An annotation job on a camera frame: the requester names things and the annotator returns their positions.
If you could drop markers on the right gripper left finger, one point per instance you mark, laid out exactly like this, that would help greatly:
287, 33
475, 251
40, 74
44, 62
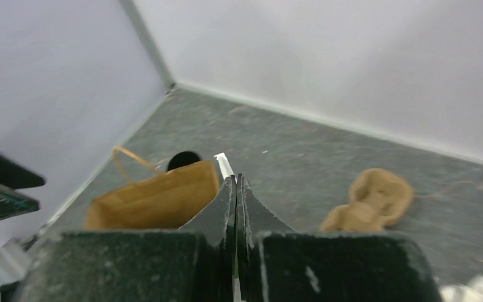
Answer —
193, 263

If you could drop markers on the cardboard two-cup carrier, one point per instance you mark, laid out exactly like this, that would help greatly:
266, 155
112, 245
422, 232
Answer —
377, 199

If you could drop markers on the green paper bag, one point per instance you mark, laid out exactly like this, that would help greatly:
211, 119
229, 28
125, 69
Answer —
166, 201

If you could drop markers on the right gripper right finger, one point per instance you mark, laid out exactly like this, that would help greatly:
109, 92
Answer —
275, 263

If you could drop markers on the black coffee cup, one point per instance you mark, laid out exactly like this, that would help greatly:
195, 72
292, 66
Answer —
182, 159

